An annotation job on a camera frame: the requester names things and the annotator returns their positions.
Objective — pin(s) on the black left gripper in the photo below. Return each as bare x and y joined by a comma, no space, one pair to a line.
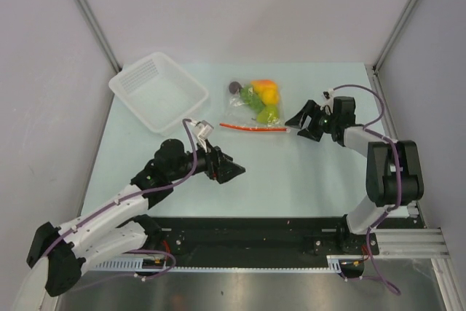
220,166

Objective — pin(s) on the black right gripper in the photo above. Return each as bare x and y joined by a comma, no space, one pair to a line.
311,108

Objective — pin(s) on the clear zip top bag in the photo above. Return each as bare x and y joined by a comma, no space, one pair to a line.
238,116

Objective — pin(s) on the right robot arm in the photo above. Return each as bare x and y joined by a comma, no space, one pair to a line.
393,171

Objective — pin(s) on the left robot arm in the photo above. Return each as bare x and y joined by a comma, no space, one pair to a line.
122,225

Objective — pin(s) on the light green fake pear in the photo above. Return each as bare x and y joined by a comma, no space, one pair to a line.
269,115

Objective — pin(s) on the yellow fake lemon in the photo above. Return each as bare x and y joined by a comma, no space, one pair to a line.
270,96

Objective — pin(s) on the orange fake peach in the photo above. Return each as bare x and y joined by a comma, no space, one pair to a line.
261,85

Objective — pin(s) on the dark purple fake fruit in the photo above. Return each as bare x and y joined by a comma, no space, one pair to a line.
235,87

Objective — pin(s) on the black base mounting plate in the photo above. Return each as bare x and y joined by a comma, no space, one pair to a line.
254,243

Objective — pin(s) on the white plastic basket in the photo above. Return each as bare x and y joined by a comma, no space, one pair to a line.
159,92

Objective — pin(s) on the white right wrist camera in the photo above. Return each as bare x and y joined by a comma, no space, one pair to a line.
327,97

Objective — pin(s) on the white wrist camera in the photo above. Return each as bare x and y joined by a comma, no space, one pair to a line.
201,131
327,97

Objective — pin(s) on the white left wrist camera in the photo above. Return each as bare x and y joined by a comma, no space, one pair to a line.
201,131

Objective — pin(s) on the white slotted cable duct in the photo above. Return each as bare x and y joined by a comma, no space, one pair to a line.
131,264

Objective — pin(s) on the aluminium frame rail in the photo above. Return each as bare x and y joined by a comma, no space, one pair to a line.
411,244

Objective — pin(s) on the right aluminium corner post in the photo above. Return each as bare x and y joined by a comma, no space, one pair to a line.
403,18

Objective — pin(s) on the aluminium corner post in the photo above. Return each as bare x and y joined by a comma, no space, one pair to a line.
403,18
100,38

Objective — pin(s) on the left aluminium corner post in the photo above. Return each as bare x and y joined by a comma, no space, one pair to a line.
100,38

